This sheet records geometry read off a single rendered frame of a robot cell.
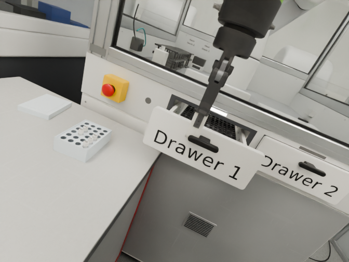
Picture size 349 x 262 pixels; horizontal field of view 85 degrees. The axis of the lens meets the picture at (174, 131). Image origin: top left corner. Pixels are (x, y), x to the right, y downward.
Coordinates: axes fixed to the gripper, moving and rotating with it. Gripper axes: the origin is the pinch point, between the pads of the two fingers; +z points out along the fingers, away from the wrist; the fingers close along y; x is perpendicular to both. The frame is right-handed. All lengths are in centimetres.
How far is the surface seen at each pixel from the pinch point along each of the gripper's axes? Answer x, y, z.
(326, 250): 143, -101, 93
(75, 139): -25.4, 6.5, 13.8
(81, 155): -21.6, 8.5, 15.4
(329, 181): 42.5, -16.2, 5.1
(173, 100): -10.3, -18.0, 2.2
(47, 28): -77, -35, 0
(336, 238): 153, -114, 87
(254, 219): 33.6, -18.0, 31.1
